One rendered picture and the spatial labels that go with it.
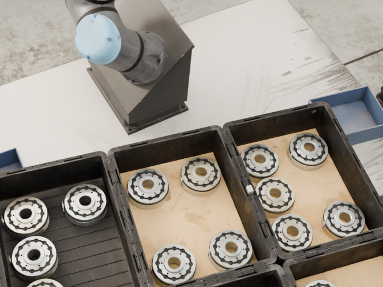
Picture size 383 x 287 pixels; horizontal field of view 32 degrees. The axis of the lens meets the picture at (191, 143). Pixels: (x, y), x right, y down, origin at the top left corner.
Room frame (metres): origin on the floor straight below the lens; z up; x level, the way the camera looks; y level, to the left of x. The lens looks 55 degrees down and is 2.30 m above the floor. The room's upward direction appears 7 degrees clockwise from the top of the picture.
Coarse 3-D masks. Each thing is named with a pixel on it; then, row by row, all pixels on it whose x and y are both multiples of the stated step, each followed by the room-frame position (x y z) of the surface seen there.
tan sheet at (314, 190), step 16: (272, 144) 1.07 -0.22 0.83; (288, 144) 1.08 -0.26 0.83; (288, 160) 1.03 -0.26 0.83; (288, 176) 0.98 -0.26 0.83; (304, 176) 0.98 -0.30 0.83; (320, 176) 0.99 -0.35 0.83; (336, 176) 0.99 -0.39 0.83; (304, 192) 0.93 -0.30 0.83; (320, 192) 0.94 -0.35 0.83; (336, 192) 0.94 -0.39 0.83; (304, 208) 0.88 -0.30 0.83; (320, 208) 0.89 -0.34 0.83; (320, 224) 0.84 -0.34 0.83; (320, 240) 0.80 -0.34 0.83
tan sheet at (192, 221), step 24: (144, 168) 0.95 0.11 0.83; (168, 168) 0.96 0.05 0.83; (168, 192) 0.88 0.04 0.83; (216, 192) 0.90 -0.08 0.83; (144, 216) 0.81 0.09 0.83; (168, 216) 0.82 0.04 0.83; (192, 216) 0.82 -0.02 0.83; (216, 216) 0.83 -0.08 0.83; (144, 240) 0.74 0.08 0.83; (168, 240) 0.75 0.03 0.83; (192, 240) 0.76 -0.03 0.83
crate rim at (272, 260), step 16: (208, 128) 1.03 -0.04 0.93; (128, 144) 0.95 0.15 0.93; (144, 144) 0.95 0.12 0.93; (224, 144) 0.98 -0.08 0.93; (112, 160) 0.90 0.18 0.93; (240, 176) 0.89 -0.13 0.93; (128, 208) 0.77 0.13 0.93; (256, 208) 0.81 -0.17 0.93; (256, 224) 0.77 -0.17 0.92; (144, 256) 0.65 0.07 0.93; (272, 256) 0.69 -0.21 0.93; (144, 272) 0.62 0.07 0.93; (224, 272) 0.64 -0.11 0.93; (240, 272) 0.64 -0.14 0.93
